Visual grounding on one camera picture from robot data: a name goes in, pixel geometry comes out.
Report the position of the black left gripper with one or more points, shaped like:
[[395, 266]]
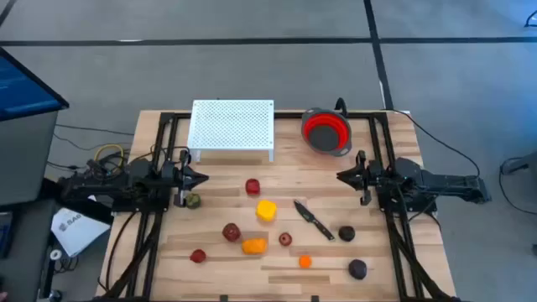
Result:
[[181, 178]]

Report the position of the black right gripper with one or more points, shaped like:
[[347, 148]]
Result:
[[366, 178]]

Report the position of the green brown fruit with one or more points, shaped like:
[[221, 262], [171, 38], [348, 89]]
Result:
[[193, 201]]

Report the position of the dark round plum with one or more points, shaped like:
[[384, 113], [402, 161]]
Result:
[[346, 233]]

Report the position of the red pomegranate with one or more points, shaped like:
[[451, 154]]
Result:
[[252, 186]]

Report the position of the black kitchen knife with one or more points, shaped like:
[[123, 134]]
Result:
[[312, 219]]

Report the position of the red collapsible colander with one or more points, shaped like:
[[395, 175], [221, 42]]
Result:
[[335, 121]]

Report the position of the dark red apple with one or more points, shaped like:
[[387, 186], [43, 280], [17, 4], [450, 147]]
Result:
[[231, 232]]

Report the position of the red strawberry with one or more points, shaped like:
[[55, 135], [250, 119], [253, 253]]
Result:
[[197, 256]]

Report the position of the yellow bell pepper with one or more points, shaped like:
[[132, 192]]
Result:
[[266, 210]]

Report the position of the orange bell pepper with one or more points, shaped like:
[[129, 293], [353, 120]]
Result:
[[254, 246]]

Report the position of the dark purple fruit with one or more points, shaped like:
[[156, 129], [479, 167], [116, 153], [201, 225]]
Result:
[[357, 269]]

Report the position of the small red round fruit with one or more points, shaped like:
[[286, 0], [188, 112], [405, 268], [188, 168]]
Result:
[[285, 239]]

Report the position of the small orange fruit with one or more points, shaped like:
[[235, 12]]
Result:
[[305, 261]]

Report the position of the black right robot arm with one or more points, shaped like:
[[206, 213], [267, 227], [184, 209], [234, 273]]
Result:
[[440, 182]]

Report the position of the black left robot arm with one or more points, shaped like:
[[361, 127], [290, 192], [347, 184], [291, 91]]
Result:
[[126, 182]]

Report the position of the white perforated metal rack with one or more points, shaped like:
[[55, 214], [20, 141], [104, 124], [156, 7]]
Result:
[[230, 126]]

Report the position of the white printed paper sheet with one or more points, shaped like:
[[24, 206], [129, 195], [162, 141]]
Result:
[[79, 232]]

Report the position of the white tape roll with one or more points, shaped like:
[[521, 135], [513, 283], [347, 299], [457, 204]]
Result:
[[55, 254]]

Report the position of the grey chair base leg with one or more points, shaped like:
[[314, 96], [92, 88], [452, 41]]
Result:
[[520, 163]]

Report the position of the grey cabinet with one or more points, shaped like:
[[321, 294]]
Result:
[[25, 159]]

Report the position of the blue computer screen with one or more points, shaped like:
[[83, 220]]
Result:
[[21, 88]]

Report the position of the black aluminium table frame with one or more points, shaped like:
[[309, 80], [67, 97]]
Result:
[[289, 115]]

